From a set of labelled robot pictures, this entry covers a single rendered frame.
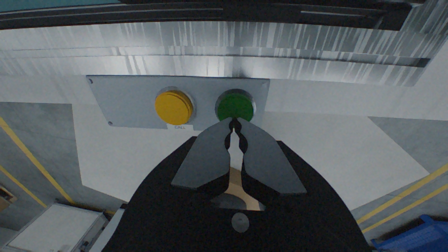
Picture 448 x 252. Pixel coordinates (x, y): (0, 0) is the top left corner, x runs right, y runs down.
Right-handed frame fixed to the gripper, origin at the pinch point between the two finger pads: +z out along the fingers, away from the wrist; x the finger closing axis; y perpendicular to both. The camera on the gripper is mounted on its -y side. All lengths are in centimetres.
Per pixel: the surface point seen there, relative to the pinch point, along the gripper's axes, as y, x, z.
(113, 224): 244, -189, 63
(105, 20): -9.8, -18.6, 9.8
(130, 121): 2.3, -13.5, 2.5
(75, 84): -0.1, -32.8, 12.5
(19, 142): 104, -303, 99
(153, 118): 1.7, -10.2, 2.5
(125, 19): -9.8, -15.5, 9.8
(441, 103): 0.9, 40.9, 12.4
